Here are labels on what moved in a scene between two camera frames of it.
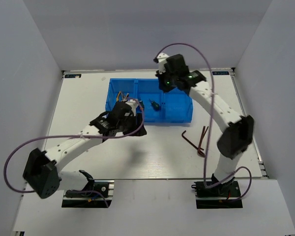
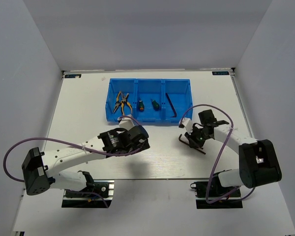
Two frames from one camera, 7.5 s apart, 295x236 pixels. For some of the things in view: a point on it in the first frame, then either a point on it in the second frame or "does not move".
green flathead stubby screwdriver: [155, 104] does not move
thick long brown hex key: [199, 152] to [172, 104]
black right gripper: [162, 86] to [191, 139]
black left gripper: [142, 131] to [144, 145]
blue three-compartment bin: [175, 106] does not move
